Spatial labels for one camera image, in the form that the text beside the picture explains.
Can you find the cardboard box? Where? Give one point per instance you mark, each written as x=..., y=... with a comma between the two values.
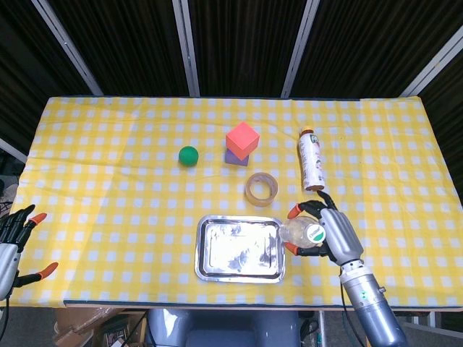
x=83, y=321

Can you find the red foam cube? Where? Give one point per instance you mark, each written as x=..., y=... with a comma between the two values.
x=242, y=141

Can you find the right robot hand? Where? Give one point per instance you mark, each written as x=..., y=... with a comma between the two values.
x=341, y=236

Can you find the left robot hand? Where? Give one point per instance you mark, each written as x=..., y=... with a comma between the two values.
x=8, y=260

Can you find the green ball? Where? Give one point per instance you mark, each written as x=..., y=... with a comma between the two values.
x=188, y=156

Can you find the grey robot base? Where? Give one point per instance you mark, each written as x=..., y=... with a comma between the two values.
x=217, y=329

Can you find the metal tray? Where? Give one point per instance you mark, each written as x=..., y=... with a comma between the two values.
x=238, y=253

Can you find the yellow checkered tablecloth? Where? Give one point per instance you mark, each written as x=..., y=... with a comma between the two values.
x=108, y=180

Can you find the clear plastic bottle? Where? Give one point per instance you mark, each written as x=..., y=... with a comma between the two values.
x=298, y=233

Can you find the white partition post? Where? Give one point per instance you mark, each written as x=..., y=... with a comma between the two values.
x=187, y=50
x=434, y=61
x=68, y=50
x=299, y=50
x=11, y=150

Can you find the white bottle yellow cap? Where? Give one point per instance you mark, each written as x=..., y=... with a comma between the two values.
x=311, y=162

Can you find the purple foam cube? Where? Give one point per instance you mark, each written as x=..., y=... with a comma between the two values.
x=233, y=159

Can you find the clear tape roll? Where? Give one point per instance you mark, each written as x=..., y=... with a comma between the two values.
x=249, y=197

